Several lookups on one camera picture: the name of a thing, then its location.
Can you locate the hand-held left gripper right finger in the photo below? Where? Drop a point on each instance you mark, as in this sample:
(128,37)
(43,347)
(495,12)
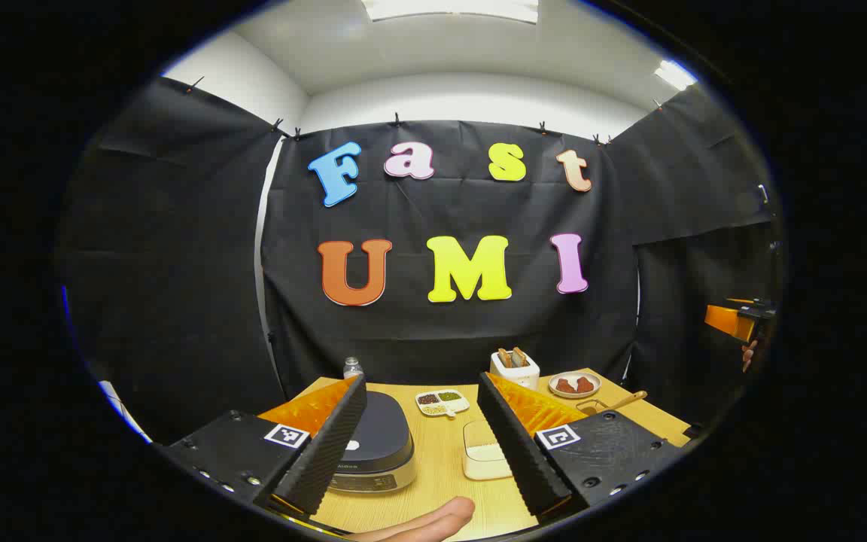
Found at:
(524,452)

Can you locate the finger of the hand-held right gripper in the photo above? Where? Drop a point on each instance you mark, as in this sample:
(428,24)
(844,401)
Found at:
(727,320)

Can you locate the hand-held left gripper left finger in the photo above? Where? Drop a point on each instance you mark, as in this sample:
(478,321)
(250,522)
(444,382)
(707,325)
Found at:
(328,452)

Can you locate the white rice box clear lid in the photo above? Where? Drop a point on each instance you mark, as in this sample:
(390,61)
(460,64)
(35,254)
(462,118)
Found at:
(482,455)

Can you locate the dark silver rice cooker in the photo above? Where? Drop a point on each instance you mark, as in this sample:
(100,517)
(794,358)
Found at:
(384,433)

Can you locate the wooden spoon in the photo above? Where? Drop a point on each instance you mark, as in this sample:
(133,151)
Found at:
(625,400)

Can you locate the round white plate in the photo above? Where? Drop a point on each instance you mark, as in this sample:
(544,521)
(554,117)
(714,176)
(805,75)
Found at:
(573,394)

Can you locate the white toaster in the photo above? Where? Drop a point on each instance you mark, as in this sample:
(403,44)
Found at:
(524,375)

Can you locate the brown meat piece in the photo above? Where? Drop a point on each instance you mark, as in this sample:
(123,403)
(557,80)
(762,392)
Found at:
(566,386)
(585,385)

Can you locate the small clear bottle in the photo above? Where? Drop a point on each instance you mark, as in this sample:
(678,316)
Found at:
(353,369)

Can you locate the toast slice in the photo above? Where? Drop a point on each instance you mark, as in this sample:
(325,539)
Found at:
(520,356)
(505,357)

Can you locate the divided dish with beans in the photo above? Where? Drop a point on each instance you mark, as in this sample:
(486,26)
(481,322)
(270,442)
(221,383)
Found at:
(441,403)

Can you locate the black backdrop cloth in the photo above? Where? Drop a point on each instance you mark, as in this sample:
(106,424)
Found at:
(463,331)

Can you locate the small ceiling light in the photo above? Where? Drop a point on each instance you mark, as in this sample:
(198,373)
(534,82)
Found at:
(674,75)

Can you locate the large ceiling light panel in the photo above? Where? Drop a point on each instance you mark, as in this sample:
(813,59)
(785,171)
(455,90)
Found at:
(448,9)

